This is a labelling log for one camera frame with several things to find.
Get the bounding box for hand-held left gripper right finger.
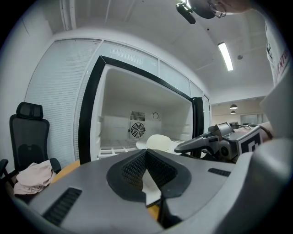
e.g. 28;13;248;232
146;138;293;234

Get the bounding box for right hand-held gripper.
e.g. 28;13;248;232
174;122;263;163

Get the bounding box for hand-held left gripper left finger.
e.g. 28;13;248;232
27;148;166;234

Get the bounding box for pale yellow food block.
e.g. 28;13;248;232
146;134;176;152

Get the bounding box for white round plate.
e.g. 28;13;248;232
136;138;186;156

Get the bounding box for white mini fridge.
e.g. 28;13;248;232
78;54;205;165

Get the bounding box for person's right forearm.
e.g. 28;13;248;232
257;121;275;140

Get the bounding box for round wooden table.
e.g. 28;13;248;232
49;159;81;185

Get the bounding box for pink cloth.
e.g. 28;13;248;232
13;159;57;195

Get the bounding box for black wrist band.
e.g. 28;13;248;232
258;124;274;139

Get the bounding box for black office chair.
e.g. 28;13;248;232
0;101;62;185

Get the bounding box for long ceiling light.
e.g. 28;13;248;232
217;42;234;72

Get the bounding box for white printed t-shirt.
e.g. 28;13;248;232
260;20;293;140

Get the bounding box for thin-framed glasses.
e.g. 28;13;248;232
208;2;227;19

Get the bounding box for person's face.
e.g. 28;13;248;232
187;0;255;19

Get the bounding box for black head camera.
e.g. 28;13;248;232
175;0;197;25

